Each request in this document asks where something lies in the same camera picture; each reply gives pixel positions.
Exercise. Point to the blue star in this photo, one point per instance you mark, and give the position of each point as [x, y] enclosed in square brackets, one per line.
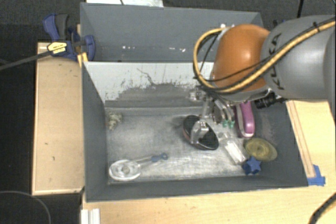
[252, 166]

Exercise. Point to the grey metal bin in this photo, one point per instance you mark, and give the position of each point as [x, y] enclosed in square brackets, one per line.
[147, 133]

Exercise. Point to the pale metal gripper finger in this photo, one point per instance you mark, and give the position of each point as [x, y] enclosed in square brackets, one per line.
[194, 135]

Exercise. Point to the black cylinder on white bracket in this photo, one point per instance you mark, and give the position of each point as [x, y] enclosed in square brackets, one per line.
[263, 102]

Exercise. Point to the yellow-green round disc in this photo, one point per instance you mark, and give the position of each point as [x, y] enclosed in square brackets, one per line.
[261, 150]

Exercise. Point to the clear glass dish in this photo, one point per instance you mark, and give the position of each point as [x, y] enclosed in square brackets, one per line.
[123, 170]

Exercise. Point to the grey crumpled lump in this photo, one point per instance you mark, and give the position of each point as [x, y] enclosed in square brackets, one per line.
[114, 119]

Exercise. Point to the black oval case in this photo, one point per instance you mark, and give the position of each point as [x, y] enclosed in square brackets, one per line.
[208, 141]

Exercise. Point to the pale wood board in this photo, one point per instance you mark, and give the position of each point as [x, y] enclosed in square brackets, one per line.
[57, 118]

